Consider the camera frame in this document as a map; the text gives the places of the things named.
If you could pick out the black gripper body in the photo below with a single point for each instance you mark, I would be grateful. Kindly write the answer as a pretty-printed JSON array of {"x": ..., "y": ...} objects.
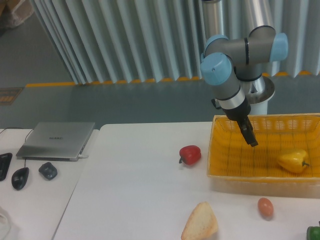
[{"x": 240, "y": 112}]

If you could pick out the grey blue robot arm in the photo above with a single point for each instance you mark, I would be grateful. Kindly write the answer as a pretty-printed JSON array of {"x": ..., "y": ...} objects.
[{"x": 232, "y": 67}]

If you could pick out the white laptop cable plug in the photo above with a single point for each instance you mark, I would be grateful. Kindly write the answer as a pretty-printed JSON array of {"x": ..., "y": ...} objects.
[{"x": 83, "y": 156}]

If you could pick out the slice of bread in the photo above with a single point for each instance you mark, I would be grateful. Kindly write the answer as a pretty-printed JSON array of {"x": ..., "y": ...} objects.
[{"x": 201, "y": 224}]

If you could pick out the yellow bell pepper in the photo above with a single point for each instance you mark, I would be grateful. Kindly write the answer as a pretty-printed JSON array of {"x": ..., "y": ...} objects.
[{"x": 293, "y": 160}]

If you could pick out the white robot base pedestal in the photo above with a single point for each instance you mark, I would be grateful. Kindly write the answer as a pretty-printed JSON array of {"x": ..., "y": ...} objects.
[{"x": 258, "y": 93}]

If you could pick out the dark grey small device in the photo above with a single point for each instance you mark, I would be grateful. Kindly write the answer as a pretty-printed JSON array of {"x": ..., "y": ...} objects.
[{"x": 48, "y": 171}]

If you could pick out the brown egg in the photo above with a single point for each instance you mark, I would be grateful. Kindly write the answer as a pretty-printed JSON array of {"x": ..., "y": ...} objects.
[{"x": 265, "y": 207}]

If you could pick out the black computer mouse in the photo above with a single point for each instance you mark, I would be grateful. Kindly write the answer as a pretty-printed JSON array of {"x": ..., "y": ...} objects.
[{"x": 20, "y": 178}]

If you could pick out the green pepper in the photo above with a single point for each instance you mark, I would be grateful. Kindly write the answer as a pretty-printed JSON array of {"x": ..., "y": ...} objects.
[{"x": 313, "y": 233}]

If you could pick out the yellow plastic basket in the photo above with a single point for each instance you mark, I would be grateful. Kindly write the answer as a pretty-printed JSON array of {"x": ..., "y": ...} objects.
[{"x": 230, "y": 158}]

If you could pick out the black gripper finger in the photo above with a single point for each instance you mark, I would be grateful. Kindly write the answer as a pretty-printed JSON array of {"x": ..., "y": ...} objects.
[
  {"x": 243, "y": 129},
  {"x": 249, "y": 133}
]

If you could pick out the black keyboard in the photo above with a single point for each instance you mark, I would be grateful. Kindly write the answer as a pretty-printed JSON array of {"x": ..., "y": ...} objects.
[{"x": 5, "y": 161}]

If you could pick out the red bell pepper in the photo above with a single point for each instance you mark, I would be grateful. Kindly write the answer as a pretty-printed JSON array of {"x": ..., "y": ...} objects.
[{"x": 190, "y": 154}]

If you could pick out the silver laptop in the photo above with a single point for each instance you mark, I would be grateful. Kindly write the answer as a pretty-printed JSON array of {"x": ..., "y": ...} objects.
[{"x": 58, "y": 141}]

